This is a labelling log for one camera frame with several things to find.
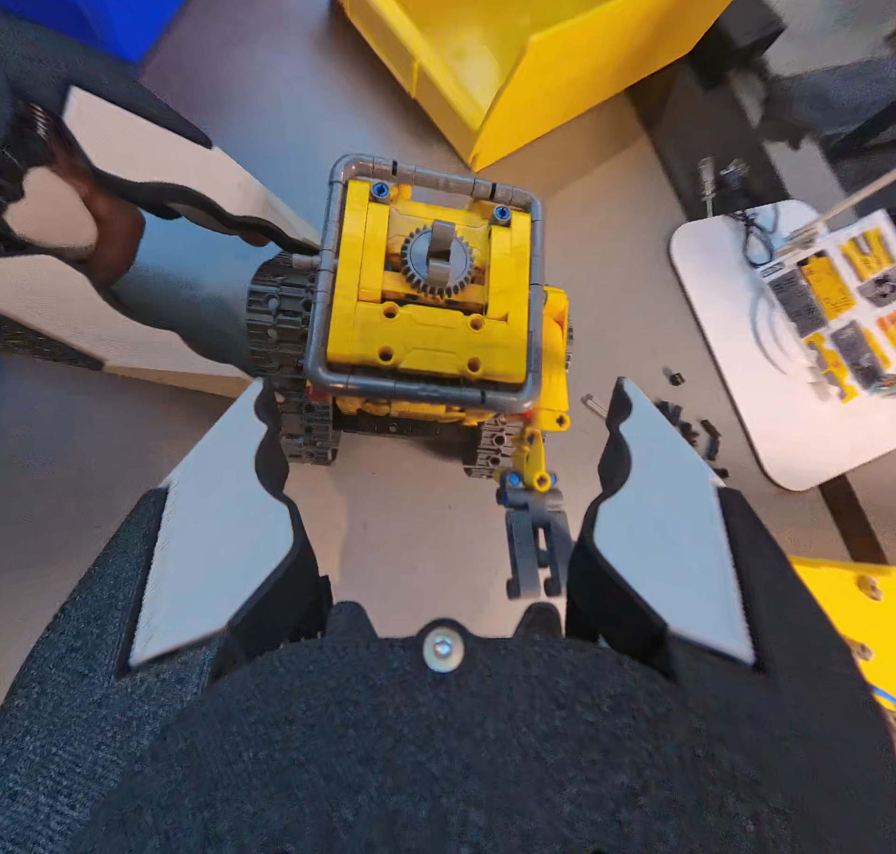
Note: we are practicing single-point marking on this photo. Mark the grey desk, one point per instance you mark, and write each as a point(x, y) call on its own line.
point(420, 518)

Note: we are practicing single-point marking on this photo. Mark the assorted small toy brick parts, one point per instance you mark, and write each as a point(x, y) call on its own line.
point(870, 584)

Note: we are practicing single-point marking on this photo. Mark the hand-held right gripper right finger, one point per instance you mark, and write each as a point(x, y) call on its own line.
point(672, 539)

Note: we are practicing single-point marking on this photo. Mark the pile of black red pins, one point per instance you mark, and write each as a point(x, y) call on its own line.
point(707, 434)

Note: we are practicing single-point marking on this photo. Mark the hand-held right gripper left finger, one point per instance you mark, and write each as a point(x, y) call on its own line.
point(217, 539)

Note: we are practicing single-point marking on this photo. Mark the yellow toy brick cylinder assembly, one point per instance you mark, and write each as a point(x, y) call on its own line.
point(553, 350)

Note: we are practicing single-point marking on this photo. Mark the white stand base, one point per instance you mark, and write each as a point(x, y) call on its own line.
point(735, 378)

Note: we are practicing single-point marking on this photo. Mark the yellow grey sticker sheet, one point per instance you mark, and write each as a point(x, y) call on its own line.
point(833, 294)

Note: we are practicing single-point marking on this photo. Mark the tracked toy brick vehicle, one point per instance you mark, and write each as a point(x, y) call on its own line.
point(420, 329)

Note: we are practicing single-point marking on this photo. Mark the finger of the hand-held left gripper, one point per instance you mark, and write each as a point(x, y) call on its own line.
point(175, 308)
point(175, 161)

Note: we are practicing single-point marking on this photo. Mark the grey yellow toy brick assembly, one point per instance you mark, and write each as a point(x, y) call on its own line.
point(521, 539)

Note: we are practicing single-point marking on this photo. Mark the yellow plastic parts bin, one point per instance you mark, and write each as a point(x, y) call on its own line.
point(560, 63)
point(840, 602)

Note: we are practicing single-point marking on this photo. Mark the person's left hand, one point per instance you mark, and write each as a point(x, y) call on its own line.
point(115, 238)

